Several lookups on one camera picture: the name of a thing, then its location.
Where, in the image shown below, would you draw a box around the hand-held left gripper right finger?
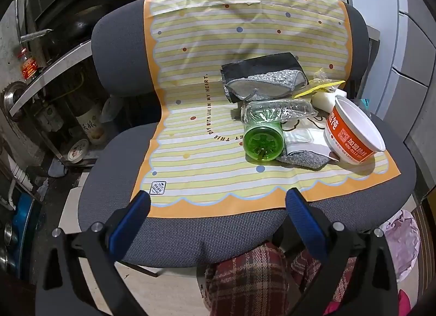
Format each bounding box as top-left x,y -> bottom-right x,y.
285,187 -> 401,316

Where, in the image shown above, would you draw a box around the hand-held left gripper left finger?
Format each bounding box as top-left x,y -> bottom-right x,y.
36,191 -> 152,316

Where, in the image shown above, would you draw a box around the orange and white paper bowl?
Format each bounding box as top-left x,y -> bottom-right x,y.
323,95 -> 386,163

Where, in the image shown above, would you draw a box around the grey office chair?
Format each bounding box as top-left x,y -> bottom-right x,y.
78,0 -> 417,269

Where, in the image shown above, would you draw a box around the person's plaid trouser legs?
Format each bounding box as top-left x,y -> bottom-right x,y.
204,243 -> 358,316

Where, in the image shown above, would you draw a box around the white tissue packet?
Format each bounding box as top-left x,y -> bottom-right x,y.
282,125 -> 341,162

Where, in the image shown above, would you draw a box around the small patterned bowl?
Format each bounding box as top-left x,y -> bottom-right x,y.
66,139 -> 90,162

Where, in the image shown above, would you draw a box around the green plastic bottle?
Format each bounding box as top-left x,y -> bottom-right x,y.
241,99 -> 318,164

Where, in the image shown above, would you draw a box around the white labelled jar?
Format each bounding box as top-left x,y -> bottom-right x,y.
75,105 -> 104,144

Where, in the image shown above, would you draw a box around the blue metal container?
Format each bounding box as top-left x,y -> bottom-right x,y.
10,193 -> 35,279

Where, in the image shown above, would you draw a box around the translucent plastic bag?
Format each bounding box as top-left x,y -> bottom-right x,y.
100,96 -> 125,124

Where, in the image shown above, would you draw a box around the white foam block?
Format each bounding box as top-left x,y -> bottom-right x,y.
311,89 -> 348,114

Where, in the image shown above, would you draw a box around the white drain pipe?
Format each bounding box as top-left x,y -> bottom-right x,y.
7,156 -> 29,211

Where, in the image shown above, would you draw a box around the pink cloth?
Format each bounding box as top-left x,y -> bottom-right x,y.
323,289 -> 413,316

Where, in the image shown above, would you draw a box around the yellow plastic wrapper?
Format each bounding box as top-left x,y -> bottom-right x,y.
293,69 -> 346,99

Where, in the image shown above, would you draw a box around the silver grey scouring cloth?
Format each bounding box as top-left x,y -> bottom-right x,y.
225,67 -> 307,102

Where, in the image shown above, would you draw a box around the black pouch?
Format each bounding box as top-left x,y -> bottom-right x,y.
220,52 -> 309,104

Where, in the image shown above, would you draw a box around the yellow striped plastic mat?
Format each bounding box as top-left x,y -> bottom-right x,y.
131,0 -> 402,218

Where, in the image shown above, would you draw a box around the steel kitchen rack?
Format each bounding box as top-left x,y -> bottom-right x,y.
8,42 -> 92,119

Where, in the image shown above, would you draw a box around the metal pot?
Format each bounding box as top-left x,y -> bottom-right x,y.
3,81 -> 26,121

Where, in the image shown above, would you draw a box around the oil bottle with red label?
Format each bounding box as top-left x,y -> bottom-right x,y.
19,48 -> 39,81

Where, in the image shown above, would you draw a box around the white grey refrigerator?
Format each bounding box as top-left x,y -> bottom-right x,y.
370,0 -> 436,153

